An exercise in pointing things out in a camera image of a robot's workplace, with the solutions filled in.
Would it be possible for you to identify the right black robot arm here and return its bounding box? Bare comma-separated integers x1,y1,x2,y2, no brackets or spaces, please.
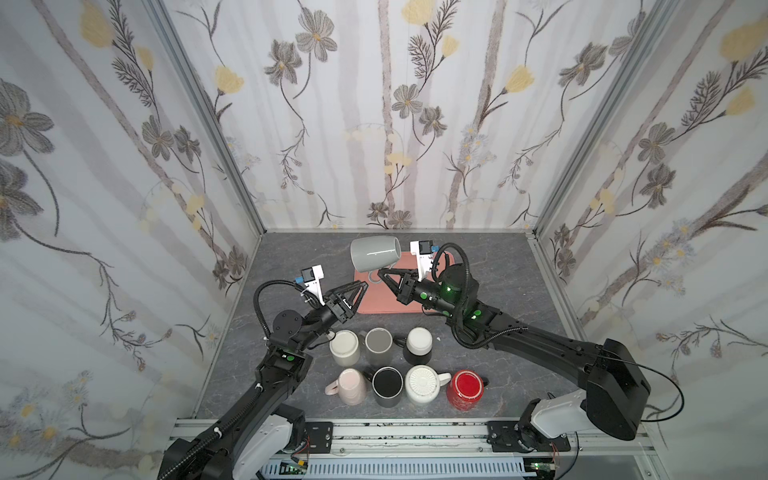
377,243,667,449

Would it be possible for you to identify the white slotted cable duct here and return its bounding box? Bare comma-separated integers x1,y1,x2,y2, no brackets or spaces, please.
261,457,536,479

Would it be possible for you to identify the black and white mug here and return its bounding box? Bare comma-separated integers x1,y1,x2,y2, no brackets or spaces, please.
393,327,433,366

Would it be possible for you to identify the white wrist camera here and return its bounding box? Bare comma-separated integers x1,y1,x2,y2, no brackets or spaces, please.
410,240,438,281
295,265,325,308

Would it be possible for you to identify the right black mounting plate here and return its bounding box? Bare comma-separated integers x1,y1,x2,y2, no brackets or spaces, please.
486,420,572,454

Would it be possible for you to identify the pale pink mug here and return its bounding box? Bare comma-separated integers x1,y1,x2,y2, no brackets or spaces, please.
324,368,367,406

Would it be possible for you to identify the pink plastic tray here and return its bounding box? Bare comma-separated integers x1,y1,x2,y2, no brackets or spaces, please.
354,252,422,315

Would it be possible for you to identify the cream upside-down mug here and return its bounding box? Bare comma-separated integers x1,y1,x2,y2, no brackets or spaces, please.
329,330,361,368

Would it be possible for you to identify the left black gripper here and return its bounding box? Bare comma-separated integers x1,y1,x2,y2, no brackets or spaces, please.
294,281,364,355

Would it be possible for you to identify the black dark grey mug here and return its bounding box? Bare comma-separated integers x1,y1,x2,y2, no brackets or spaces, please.
363,366,404,408

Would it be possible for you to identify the red mug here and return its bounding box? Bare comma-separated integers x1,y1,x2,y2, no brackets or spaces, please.
446,370,488,411

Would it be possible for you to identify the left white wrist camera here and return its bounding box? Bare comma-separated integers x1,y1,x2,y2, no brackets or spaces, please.
295,265,325,308

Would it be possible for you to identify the black mounting plate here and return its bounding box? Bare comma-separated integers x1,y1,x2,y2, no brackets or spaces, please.
486,420,572,454
285,421,334,455

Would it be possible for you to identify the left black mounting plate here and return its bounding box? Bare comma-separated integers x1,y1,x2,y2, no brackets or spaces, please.
285,421,334,455

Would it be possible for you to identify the white ribbed mug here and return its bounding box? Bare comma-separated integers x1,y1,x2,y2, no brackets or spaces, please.
404,365,452,405

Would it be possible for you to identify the grey upside-down mug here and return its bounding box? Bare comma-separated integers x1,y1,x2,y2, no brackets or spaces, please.
362,327,394,368

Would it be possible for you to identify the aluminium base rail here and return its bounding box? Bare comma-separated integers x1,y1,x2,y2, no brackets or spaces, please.
160,418,661,460

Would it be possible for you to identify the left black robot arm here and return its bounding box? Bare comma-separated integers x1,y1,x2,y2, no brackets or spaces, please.
157,280,368,479

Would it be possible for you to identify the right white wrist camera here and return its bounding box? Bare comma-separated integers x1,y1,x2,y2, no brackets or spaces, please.
410,240,438,281

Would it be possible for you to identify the light grey mug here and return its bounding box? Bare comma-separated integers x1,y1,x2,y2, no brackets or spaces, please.
350,235,402,284

